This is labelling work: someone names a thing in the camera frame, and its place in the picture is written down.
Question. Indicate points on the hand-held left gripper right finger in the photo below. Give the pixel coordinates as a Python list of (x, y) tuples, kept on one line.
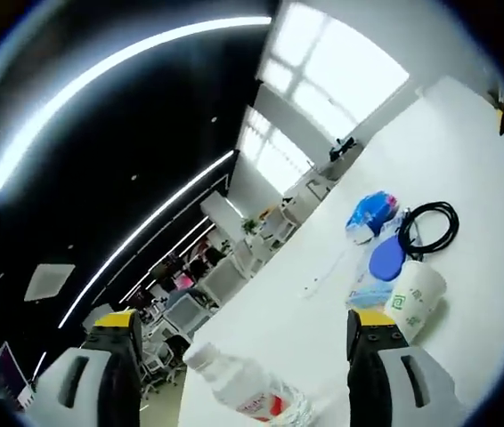
[(381, 373)]

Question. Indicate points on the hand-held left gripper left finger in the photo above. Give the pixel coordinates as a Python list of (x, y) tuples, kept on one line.
[(100, 382)]

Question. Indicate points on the white paper cup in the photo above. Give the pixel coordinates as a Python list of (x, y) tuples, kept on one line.
[(417, 298)]

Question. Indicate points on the wet wipes pack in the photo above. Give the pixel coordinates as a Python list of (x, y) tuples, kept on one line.
[(385, 262)]

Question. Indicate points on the clear plastic water bottle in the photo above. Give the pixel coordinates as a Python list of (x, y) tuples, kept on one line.
[(243, 382)]

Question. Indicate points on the blue tissue pack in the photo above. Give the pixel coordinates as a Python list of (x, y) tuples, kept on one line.
[(368, 213)]

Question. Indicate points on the white table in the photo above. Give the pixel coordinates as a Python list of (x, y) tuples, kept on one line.
[(465, 169)]

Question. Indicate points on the ceiling air vent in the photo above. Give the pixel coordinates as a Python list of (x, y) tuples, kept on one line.
[(49, 282)]

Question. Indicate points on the row of white office chairs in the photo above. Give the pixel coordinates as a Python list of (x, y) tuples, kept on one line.
[(221, 276)]

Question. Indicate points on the black bag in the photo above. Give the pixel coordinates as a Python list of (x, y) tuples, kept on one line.
[(343, 149)]

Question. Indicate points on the long curved ceiling light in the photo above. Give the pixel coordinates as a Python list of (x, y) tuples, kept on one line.
[(100, 71), (154, 227)]

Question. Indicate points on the white window blinds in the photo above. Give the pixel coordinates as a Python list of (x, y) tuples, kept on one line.
[(323, 80)]

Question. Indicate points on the potted green plant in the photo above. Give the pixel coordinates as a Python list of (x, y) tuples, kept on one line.
[(248, 226)]

